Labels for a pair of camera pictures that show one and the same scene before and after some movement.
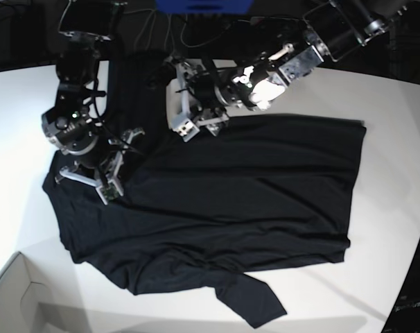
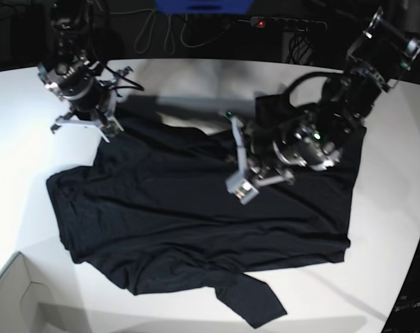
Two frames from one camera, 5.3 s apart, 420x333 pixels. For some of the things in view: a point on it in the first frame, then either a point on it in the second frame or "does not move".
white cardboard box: x=17 y=303 does not move
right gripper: x=190 y=96 -> x=266 y=153
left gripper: x=102 y=168 -> x=91 y=98
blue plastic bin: x=204 y=7 does not move
